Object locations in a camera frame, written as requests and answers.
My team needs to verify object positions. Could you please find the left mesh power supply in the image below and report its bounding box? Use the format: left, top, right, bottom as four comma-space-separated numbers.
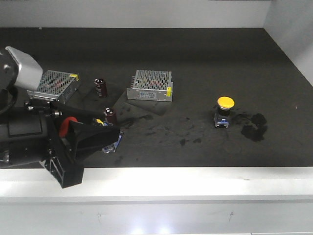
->
27, 70, 81, 104

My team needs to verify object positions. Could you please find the rear maroon capacitor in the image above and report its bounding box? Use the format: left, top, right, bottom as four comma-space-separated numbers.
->
94, 78, 108, 97

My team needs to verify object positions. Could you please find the maroon capacitor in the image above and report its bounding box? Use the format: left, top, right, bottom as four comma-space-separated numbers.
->
103, 107, 117, 125
94, 78, 108, 97

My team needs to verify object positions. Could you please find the red mushroom push button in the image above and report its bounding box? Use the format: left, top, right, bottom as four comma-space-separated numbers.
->
59, 117, 123, 154

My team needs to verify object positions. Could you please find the right mesh power supply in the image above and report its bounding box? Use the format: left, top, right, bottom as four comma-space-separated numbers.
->
126, 70, 173, 102

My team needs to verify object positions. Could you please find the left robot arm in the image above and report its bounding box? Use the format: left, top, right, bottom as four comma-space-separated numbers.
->
0, 46, 120, 188

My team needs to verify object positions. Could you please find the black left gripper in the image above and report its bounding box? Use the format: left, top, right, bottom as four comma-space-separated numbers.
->
0, 99, 120, 188

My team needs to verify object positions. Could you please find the front maroon capacitor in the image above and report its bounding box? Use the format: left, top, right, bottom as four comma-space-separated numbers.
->
103, 107, 117, 125

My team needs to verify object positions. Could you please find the yellow mushroom push button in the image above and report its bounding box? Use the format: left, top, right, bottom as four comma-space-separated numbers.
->
214, 96, 235, 128

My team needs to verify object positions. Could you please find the mesh power supply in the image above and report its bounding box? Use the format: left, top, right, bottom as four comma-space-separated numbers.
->
27, 70, 81, 104
126, 70, 173, 102

